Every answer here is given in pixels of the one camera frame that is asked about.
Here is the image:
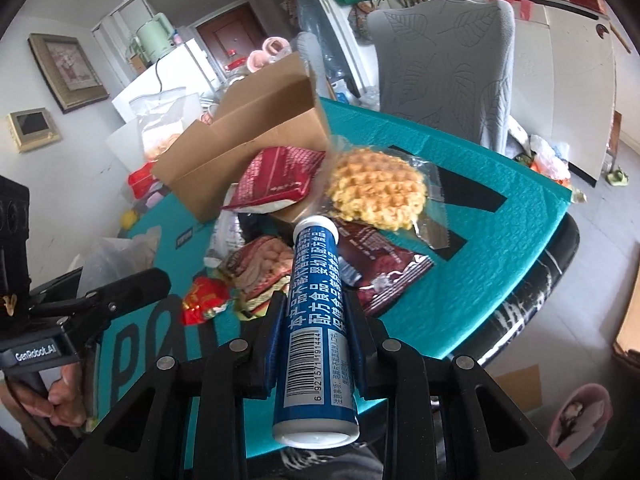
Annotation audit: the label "colourful patterned hanging bag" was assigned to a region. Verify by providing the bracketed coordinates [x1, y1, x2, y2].
[348, 0, 384, 46]

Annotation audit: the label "blue tablet tube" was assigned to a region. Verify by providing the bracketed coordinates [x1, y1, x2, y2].
[272, 216, 360, 450]

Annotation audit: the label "mint green kettle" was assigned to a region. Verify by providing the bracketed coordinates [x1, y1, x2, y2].
[136, 13, 175, 64]

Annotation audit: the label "white refrigerator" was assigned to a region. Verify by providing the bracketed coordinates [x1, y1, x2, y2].
[112, 39, 220, 122]

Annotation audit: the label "gold intercom wall panel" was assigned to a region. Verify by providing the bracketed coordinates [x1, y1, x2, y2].
[6, 107, 62, 153]

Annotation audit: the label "brown cardboard box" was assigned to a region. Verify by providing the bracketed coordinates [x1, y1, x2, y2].
[152, 52, 330, 223]

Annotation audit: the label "teal bubble mailer mat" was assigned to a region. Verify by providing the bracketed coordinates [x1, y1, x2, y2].
[96, 101, 570, 415]

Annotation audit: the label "person's left hand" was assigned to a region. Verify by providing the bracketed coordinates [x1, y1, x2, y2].
[13, 363, 87, 428]

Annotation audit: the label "beige patterned snack bag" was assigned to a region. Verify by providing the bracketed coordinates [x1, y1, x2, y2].
[218, 235, 294, 322]

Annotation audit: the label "silver white snack bag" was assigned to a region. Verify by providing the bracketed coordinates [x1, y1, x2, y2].
[203, 210, 245, 269]

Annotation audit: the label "plastic bag of bread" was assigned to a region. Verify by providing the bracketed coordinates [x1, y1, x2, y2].
[130, 87, 202, 162]

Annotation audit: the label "packaged yellow waffle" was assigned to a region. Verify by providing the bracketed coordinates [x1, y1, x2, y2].
[314, 136, 452, 250]

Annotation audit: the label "framed wall picture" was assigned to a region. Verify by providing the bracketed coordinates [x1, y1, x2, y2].
[27, 34, 110, 114]

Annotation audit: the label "pink slippers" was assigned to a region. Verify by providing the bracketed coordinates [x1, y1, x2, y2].
[246, 37, 292, 74]

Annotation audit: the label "grey leaf pattern chair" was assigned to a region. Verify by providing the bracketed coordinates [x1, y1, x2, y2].
[368, 0, 515, 155]

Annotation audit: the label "brown entrance door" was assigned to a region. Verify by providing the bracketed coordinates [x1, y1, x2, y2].
[196, 3, 267, 72]

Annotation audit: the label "red foil snack packet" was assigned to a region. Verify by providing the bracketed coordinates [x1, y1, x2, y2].
[222, 146, 326, 214]

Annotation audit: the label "dark maroon snack bar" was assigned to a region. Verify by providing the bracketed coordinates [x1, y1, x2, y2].
[333, 219, 434, 316]

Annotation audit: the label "small red gold candy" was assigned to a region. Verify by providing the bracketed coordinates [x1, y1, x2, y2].
[181, 276, 231, 326]

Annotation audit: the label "red bag in bin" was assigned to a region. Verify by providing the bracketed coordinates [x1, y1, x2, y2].
[127, 162, 162, 200]

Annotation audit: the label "yellow ball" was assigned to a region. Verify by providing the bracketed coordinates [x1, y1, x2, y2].
[120, 209, 139, 231]

